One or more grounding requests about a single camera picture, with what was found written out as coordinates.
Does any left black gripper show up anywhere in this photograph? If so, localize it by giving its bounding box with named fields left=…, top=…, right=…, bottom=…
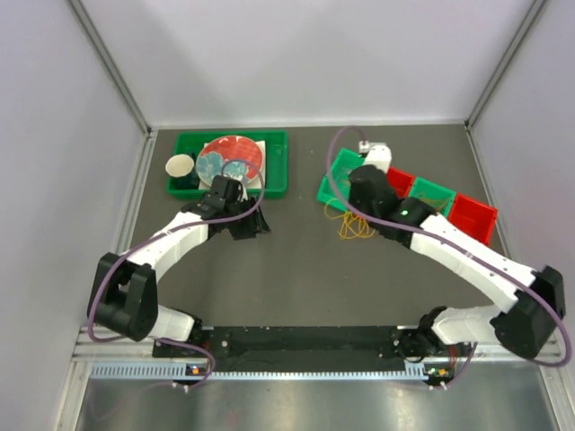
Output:
left=225, top=195, right=270, bottom=241

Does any yellow cable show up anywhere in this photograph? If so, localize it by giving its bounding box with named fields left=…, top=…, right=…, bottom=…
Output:
left=323, top=197, right=376, bottom=242

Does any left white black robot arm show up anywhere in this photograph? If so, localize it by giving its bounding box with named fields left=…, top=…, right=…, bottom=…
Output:
left=87, top=175, right=270, bottom=356

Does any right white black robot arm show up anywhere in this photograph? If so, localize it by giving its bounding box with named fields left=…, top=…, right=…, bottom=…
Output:
left=349, top=165, right=572, bottom=360

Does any red bin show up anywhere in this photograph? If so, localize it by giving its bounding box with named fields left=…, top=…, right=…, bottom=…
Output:
left=447, top=194, right=498, bottom=246
left=387, top=167, right=416, bottom=192

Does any green bin far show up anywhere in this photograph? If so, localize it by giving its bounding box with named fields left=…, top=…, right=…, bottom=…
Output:
left=316, top=148, right=363, bottom=212

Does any green bin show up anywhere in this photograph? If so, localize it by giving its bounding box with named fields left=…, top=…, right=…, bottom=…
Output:
left=408, top=177, right=456, bottom=217
left=316, top=148, right=363, bottom=212

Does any red blue floral plate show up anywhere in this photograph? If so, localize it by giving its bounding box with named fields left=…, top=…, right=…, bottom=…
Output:
left=195, top=134, right=265, bottom=189

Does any cream paper cup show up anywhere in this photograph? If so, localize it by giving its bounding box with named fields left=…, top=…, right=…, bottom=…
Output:
left=164, top=154, right=195, bottom=179

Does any green plastic tray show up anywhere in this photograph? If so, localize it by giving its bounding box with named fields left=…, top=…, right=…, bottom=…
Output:
left=166, top=129, right=288, bottom=200

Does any red bin near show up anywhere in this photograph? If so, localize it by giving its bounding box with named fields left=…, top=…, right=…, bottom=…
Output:
left=447, top=194, right=498, bottom=246

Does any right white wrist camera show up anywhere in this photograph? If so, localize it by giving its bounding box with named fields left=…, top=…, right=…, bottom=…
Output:
left=358, top=140, right=393, bottom=173

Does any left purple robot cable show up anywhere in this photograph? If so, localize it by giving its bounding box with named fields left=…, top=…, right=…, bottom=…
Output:
left=87, top=159, right=266, bottom=391

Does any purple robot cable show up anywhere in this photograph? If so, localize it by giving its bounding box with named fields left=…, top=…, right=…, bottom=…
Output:
left=326, top=126, right=568, bottom=390
left=87, top=159, right=266, bottom=391

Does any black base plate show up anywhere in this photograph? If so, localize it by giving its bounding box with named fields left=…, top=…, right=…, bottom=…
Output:
left=152, top=325, right=475, bottom=374

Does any slotted cable duct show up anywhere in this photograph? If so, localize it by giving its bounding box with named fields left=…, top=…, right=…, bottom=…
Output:
left=89, top=361, right=455, bottom=382

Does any aluminium frame rail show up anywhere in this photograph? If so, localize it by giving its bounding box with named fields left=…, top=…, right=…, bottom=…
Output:
left=72, top=328, right=563, bottom=363

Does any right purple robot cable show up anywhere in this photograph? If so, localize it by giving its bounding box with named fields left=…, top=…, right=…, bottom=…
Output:
left=326, top=126, right=568, bottom=390

